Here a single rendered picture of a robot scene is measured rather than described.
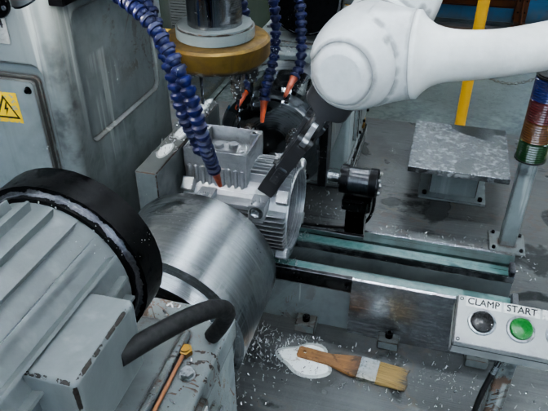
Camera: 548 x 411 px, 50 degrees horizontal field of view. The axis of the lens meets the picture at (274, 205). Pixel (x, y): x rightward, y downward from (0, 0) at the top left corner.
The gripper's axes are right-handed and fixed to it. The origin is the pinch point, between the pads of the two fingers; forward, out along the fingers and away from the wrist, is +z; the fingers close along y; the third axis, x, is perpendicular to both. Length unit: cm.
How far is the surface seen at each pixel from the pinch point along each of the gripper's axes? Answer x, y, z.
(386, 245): 27.0, -12.1, 6.9
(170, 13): -109, -311, 143
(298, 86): -5.0, -30.9, -2.0
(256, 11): -56, -312, 105
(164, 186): -15.1, 6.7, 9.5
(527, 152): 42, -33, -17
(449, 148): 36, -58, 2
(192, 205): -8.8, 18.8, -0.8
